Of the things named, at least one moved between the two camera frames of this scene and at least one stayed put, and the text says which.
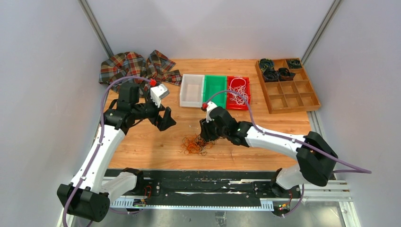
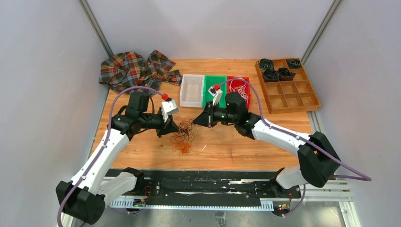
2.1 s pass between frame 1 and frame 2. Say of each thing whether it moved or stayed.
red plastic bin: stayed
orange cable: moved
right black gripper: moved
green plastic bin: stayed
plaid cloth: stayed
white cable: stayed
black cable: moved
